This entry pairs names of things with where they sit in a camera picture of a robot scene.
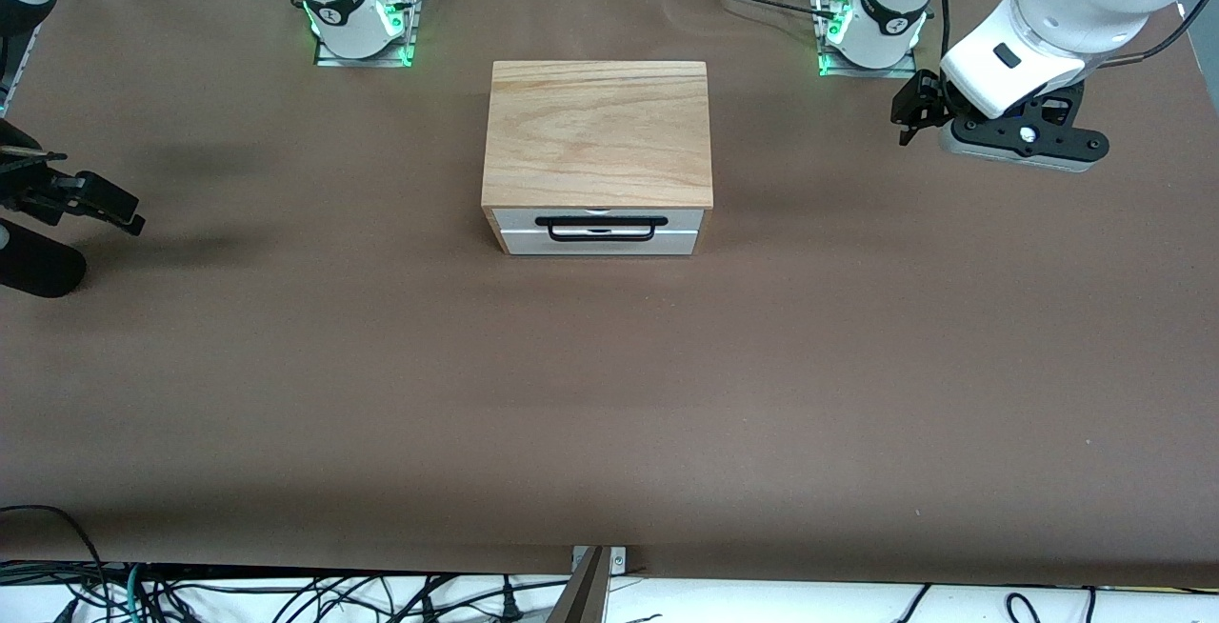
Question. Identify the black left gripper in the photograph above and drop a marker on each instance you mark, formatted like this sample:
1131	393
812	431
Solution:
926	101

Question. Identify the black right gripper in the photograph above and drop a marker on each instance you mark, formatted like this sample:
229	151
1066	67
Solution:
30	191

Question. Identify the wooden drawer cabinet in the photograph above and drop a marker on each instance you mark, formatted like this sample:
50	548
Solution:
595	137

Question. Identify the black rounded object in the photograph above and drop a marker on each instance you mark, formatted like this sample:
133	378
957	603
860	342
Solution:
38	266

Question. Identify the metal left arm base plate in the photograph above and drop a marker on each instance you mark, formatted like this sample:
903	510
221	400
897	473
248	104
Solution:
871	72

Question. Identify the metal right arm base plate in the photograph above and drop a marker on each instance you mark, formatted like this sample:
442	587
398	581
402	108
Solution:
367	61

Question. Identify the small metal bracket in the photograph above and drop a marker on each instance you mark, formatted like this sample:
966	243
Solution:
619	561

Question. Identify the dark camera mount post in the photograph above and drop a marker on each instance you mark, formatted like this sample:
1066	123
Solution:
583	599

